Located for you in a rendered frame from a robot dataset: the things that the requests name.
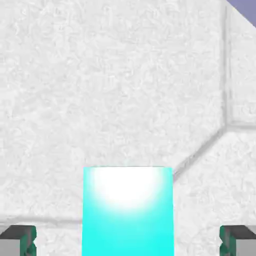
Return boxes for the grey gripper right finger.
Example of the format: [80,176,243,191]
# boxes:
[219,225,256,256]

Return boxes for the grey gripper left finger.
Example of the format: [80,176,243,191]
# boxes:
[0,225,38,256]

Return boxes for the small cyan cube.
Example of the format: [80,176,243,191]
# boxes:
[81,166,175,256]

